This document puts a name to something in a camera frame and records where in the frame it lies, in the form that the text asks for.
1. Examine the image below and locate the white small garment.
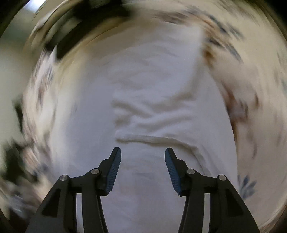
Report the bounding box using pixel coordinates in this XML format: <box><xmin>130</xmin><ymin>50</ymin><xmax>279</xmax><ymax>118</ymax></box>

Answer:
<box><xmin>50</xmin><ymin>22</ymin><xmax>238</xmax><ymax>232</ymax></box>

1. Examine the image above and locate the black clothes pile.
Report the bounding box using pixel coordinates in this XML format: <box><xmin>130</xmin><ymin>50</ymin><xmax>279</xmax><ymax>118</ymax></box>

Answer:
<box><xmin>43</xmin><ymin>0</ymin><xmax>133</xmax><ymax>60</ymax></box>

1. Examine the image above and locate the floral bed blanket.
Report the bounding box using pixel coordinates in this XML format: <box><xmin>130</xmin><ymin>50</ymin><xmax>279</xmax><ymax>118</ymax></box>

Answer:
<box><xmin>1</xmin><ymin>1</ymin><xmax>286</xmax><ymax>232</ymax></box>

